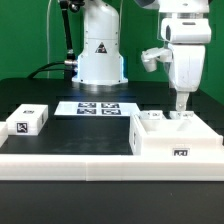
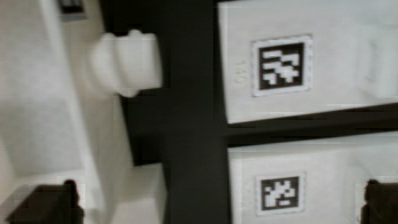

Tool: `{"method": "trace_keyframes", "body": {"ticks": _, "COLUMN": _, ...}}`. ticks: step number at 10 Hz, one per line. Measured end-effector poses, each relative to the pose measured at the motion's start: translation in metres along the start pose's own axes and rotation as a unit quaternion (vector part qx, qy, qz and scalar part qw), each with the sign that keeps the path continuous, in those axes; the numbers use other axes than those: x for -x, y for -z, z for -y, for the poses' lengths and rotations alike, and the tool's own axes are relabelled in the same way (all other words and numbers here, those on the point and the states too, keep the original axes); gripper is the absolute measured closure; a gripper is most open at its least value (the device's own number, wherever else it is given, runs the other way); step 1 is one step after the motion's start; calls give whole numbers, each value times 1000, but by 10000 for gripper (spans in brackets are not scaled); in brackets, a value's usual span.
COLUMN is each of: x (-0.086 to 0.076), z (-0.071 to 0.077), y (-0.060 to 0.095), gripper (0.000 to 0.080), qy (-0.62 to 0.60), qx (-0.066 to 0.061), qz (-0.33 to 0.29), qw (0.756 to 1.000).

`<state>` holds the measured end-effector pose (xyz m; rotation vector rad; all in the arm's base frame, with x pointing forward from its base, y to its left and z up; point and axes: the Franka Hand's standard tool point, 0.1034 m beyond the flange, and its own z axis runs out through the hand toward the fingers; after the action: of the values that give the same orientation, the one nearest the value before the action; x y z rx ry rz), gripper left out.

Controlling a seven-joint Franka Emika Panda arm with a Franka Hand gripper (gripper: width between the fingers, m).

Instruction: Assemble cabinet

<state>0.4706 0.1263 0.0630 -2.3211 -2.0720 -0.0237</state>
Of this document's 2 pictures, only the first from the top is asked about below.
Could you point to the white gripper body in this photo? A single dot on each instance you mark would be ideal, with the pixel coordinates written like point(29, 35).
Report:
point(186, 68)

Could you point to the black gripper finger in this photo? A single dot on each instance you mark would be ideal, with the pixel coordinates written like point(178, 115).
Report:
point(185, 99)
point(179, 103)

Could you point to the white cabinet body box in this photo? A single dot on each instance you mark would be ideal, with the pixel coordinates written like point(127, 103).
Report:
point(173, 138)

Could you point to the white cabinet door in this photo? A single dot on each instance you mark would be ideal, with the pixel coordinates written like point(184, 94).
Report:
point(151, 115)
point(175, 115)

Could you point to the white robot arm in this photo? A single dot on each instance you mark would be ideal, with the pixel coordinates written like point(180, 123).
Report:
point(182, 26)

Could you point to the white cabinet top block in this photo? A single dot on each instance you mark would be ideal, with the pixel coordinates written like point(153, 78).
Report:
point(27, 119)

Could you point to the white marker base plate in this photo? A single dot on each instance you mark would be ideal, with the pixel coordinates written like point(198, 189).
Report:
point(72, 108)

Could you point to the black camera stand pole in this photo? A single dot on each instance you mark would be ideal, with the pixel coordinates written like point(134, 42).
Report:
point(70, 62)

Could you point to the white U-shaped fence frame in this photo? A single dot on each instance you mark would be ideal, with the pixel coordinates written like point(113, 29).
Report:
point(111, 168)

